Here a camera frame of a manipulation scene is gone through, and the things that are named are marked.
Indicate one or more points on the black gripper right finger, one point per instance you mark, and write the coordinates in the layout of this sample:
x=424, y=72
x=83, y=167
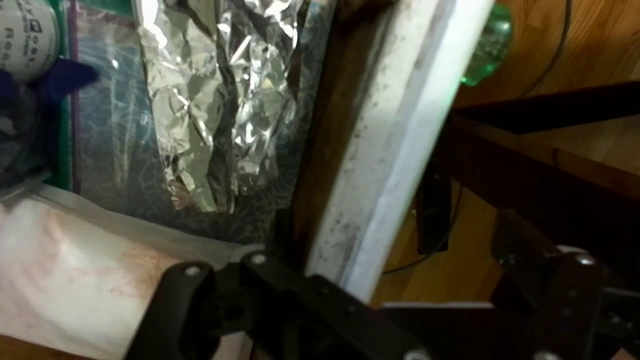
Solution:
x=528, y=262

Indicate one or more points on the green glass drawer knob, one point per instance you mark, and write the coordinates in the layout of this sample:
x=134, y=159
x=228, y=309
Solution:
x=493, y=47

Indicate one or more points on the white plastic bag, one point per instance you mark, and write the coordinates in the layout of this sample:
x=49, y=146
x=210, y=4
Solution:
x=78, y=279

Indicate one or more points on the crumpled aluminium foil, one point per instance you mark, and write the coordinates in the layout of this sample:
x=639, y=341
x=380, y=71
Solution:
x=224, y=88

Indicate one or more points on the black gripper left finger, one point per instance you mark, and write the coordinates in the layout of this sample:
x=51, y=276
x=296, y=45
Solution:
x=280, y=240

